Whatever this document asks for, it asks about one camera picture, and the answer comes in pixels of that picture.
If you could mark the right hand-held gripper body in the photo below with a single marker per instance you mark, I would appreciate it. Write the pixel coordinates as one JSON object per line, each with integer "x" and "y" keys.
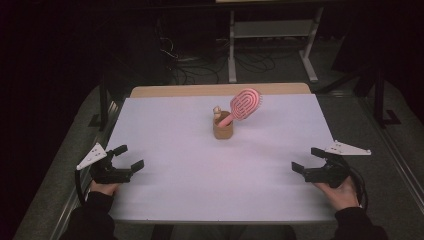
{"x": 325, "y": 175}

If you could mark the black metal stand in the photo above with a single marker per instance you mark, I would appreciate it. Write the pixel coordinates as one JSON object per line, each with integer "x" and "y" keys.
{"x": 103, "y": 103}
{"x": 379, "y": 100}

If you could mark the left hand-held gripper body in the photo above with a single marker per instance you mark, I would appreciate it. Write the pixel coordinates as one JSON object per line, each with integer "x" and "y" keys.
{"x": 108, "y": 175}

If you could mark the person's left hand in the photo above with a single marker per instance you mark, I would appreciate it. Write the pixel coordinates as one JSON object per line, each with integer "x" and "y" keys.
{"x": 105, "y": 188}

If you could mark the person's right hand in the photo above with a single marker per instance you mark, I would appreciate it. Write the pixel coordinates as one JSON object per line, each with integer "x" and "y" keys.
{"x": 341, "y": 196}

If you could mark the brown cup with small figure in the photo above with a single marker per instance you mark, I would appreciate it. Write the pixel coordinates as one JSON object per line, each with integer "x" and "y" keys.
{"x": 222, "y": 133}

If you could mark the white metal desk frame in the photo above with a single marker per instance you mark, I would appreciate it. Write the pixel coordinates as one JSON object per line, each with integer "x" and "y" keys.
{"x": 270, "y": 29}

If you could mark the pink hairbrush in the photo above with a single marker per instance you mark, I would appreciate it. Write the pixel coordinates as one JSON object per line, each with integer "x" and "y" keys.
{"x": 245, "y": 103}

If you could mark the wooden table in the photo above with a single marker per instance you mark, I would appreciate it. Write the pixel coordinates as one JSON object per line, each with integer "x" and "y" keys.
{"x": 186, "y": 90}

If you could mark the white table mat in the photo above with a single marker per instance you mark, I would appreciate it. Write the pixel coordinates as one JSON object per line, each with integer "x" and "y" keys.
{"x": 266, "y": 186}

